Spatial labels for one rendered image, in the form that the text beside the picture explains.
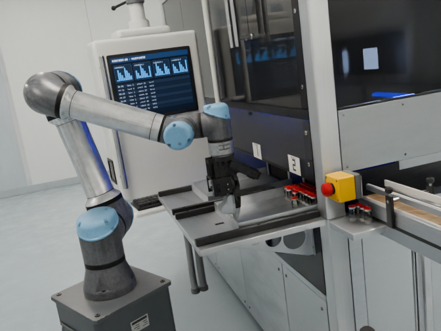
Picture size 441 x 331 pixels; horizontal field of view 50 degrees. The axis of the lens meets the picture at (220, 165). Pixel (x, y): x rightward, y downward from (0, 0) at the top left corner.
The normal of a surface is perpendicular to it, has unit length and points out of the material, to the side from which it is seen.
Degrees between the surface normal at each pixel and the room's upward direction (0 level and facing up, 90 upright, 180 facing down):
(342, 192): 90
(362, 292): 90
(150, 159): 90
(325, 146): 90
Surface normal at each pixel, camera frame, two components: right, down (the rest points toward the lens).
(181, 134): -0.03, 0.22
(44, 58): 0.29, 0.17
